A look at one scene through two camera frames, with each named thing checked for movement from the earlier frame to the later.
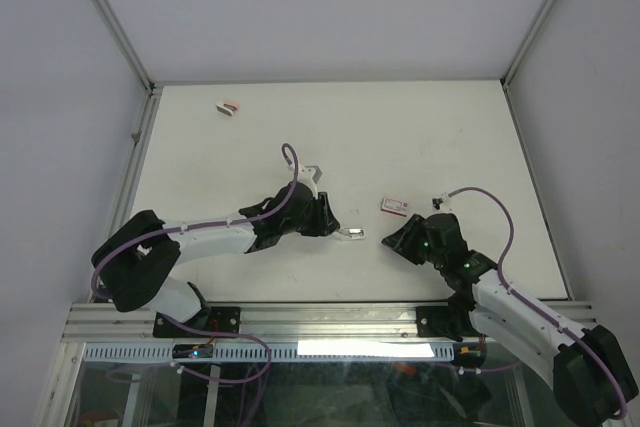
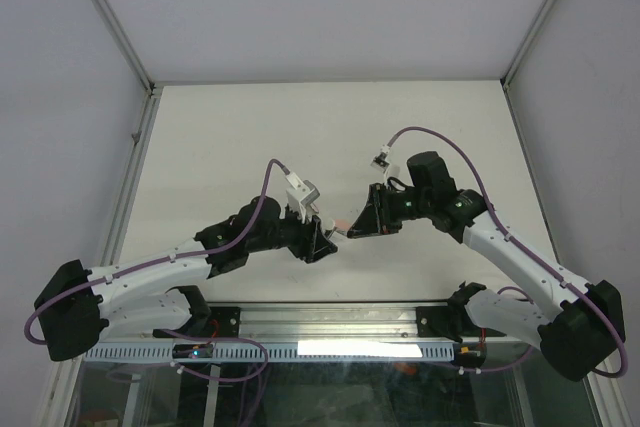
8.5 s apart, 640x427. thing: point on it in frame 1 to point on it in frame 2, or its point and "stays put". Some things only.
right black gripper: [401, 240] to [375, 219]
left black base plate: [223, 319] stays put
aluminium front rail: [283, 323] stays put
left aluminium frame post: [146, 117] stays put
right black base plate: [445, 321] stays put
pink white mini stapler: [227, 107] to [342, 225]
